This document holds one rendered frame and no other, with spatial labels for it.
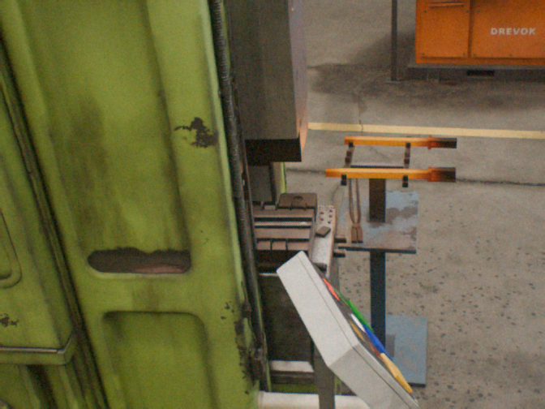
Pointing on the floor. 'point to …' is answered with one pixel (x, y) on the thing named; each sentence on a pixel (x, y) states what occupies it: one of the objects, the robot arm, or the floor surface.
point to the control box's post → (327, 399)
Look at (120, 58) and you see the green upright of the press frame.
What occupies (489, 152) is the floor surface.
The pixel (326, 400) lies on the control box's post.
